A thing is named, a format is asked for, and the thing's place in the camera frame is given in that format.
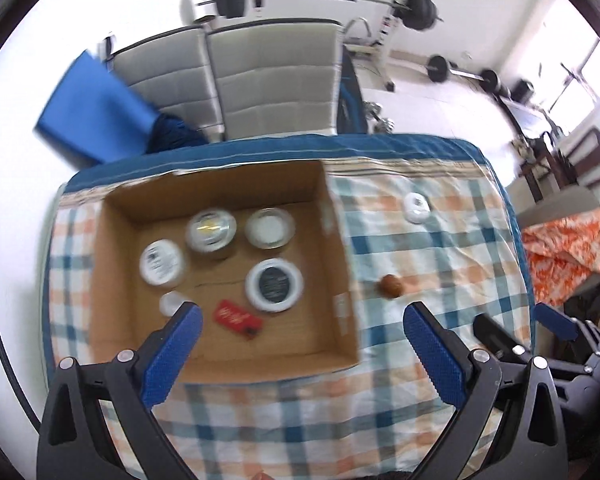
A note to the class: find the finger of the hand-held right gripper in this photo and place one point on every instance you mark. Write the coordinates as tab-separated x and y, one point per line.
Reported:
497	337
555	320

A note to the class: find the chrome dumbbell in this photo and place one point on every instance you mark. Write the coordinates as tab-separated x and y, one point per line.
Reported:
382	120

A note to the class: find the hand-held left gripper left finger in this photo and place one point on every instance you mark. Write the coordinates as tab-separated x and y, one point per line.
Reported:
172	355

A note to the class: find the dark wooden chair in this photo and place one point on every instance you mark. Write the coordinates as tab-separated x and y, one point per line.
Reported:
597	155

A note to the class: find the grey chair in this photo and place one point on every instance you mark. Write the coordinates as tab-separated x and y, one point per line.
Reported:
555	205

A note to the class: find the orange patterned cloth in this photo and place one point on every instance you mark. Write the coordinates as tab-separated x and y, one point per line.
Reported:
565	255

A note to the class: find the black and blue weight bench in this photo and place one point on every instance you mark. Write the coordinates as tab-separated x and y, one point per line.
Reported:
352	95

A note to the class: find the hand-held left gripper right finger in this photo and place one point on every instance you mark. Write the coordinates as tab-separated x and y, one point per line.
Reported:
435	355

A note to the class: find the white round device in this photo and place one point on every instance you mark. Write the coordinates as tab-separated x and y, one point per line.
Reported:
416	207

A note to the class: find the white jar with black lid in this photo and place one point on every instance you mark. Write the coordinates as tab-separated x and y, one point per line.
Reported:
274	285

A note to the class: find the barbell on rack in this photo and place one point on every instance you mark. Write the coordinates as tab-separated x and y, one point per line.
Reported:
395	10

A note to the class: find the black speaker box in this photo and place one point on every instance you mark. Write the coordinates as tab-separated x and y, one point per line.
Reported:
522	91

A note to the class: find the glass candle jar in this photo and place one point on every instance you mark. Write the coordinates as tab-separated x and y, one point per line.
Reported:
269	227

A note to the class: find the small white cap container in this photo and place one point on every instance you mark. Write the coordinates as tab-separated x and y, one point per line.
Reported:
172	303

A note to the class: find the blue exercise mat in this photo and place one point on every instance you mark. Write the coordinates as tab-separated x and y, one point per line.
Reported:
90	110

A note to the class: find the silver tin with gold lid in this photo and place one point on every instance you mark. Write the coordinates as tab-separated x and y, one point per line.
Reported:
211	230

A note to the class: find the white jar with labelled lid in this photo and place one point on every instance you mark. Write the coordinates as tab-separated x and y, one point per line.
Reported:
162	262

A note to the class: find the red card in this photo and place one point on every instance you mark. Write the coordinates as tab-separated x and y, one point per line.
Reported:
235	317

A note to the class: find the cardboard box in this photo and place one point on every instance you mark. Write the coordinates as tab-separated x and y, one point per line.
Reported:
300	330

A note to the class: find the plaid blanket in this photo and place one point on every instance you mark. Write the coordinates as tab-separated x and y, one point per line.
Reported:
430	255

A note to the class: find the brown walnut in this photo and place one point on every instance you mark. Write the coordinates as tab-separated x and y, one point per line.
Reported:
391	286

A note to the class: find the small black barbell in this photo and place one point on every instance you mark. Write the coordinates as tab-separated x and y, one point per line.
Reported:
437	67

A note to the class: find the dark blue cloth bundle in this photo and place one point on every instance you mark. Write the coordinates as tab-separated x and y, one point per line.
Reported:
175	135

